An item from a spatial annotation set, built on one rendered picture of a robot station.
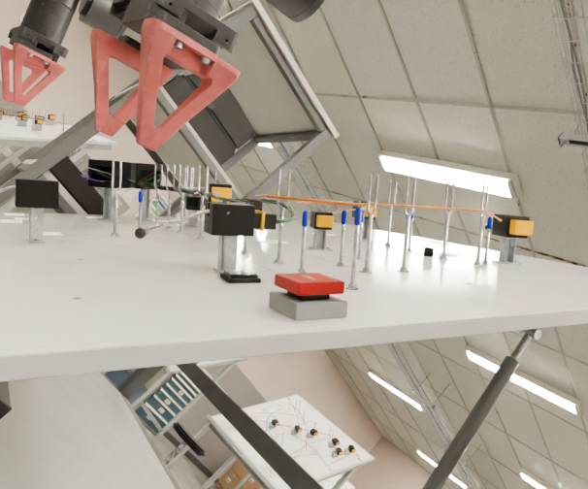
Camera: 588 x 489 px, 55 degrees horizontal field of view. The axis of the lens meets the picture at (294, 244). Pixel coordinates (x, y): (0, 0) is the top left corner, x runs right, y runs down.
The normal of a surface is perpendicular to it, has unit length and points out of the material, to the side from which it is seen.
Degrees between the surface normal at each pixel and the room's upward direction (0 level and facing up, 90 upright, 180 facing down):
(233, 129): 90
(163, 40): 108
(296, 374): 90
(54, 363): 90
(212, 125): 90
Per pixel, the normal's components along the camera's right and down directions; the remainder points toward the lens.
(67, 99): 0.56, 0.25
